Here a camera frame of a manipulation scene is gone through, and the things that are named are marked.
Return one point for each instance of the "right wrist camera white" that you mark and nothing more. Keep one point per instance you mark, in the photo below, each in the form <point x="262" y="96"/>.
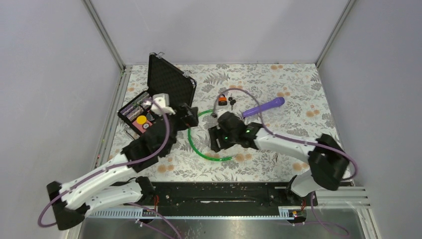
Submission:
<point x="221" y="113"/>

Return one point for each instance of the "orange black padlock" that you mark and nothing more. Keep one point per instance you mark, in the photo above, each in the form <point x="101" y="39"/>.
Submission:
<point x="222" y="100"/>

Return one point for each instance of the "green cable lock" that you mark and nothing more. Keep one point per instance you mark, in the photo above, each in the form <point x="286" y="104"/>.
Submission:
<point x="201" y="133"/>

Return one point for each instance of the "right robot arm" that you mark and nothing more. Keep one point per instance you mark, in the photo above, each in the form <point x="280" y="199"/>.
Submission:
<point x="323" y="155"/>

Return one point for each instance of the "yellow round chip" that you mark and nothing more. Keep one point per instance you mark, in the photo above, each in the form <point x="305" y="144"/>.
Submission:
<point x="141" y="119"/>

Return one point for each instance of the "black mounting base plate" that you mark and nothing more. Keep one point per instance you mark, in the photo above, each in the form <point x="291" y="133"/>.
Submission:
<point x="226" y="199"/>

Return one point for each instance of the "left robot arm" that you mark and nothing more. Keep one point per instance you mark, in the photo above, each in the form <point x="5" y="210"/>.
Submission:
<point x="73" y="201"/>

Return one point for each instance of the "black poker chip case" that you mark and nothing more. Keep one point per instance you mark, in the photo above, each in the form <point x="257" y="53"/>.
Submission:
<point x="162" y="77"/>

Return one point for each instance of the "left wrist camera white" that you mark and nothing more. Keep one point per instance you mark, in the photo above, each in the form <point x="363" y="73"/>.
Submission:
<point x="161" y="105"/>

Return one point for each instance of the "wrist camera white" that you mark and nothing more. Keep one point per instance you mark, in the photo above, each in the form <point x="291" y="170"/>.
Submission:
<point x="221" y="113"/>
<point x="161" y="105"/>

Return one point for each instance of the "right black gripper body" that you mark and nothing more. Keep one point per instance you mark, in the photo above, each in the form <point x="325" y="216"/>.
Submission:
<point x="225" y="139"/>

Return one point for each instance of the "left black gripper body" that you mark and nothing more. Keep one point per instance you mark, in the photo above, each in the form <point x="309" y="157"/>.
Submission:
<point x="183" y="123"/>

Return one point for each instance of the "black keys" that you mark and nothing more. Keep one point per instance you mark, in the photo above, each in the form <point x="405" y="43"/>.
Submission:
<point x="231" y="102"/>

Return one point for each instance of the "purple cylindrical handle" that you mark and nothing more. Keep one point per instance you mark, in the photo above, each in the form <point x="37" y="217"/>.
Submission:
<point x="275" y="103"/>

